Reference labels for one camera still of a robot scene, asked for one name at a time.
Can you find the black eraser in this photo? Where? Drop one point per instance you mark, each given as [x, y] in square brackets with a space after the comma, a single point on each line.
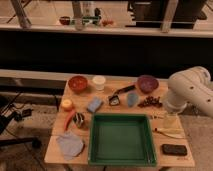
[177, 150]

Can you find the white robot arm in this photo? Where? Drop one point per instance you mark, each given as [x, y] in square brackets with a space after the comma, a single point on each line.
[189, 86]

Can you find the red bowl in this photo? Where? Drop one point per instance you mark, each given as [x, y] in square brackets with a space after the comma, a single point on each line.
[78, 83]

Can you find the purple bowl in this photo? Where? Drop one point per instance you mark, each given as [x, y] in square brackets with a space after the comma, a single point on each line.
[147, 83]

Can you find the white cup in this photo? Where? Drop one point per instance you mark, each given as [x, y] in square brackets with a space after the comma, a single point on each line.
[99, 82]

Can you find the blue sponge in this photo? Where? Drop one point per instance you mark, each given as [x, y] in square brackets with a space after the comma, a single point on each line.
[94, 105]

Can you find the blue cup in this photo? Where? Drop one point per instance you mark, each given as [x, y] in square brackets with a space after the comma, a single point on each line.
[132, 99]

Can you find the striped metal ball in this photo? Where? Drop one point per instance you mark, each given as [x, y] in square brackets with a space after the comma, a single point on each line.
[78, 119]

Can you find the red chili pepper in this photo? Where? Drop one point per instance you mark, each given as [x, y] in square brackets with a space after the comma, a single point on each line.
[69, 117]

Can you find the yellow round fruit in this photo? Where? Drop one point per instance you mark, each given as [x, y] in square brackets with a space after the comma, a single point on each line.
[67, 104]

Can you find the bunch of dark grapes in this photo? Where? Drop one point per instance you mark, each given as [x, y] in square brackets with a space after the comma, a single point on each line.
[150, 101]

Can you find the small metal fork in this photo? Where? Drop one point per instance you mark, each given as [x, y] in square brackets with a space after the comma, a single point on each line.
[155, 117]

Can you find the green plastic tray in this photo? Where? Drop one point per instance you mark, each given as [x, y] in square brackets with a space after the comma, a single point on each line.
[121, 140]

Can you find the grey cloth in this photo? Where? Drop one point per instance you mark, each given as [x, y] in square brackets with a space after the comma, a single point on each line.
[70, 145]

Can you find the wooden table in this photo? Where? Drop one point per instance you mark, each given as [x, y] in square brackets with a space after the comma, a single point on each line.
[53, 154]

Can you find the black office chair base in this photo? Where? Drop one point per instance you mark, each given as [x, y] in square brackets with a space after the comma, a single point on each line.
[13, 127]

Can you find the wooden handled knife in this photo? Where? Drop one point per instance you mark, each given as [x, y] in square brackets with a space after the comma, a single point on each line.
[173, 133]

